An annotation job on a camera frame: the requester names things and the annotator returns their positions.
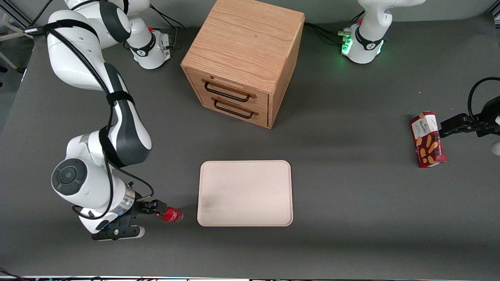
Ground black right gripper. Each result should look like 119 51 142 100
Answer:
116 196 168 228

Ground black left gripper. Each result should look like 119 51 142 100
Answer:
439 97 500 139

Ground red coke bottle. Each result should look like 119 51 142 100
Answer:
159 207 184 223

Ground beige plastic tray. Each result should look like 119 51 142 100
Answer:
197 160 293 227

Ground red biscuit box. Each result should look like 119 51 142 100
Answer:
409 111 447 168

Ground oak wooden drawer cabinet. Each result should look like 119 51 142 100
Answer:
180 0 305 129

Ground white metal stand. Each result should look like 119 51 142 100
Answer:
0 14 34 71

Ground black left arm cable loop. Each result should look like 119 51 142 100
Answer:
468 77 500 122

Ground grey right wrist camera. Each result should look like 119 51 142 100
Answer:
91 224 145 241

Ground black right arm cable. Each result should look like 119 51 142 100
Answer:
23 0 155 221

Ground black wire drawer handle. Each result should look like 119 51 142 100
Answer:
211 98 259 119
202 79 257 103

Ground black left arm base cables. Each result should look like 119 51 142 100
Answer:
304 11 366 44

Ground black arm base cables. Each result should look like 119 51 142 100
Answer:
148 5 187 30
304 11 366 44

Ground black right arm base cables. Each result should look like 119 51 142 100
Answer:
148 5 187 30

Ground aluminium frame rail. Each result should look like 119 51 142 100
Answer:
4 4 32 28

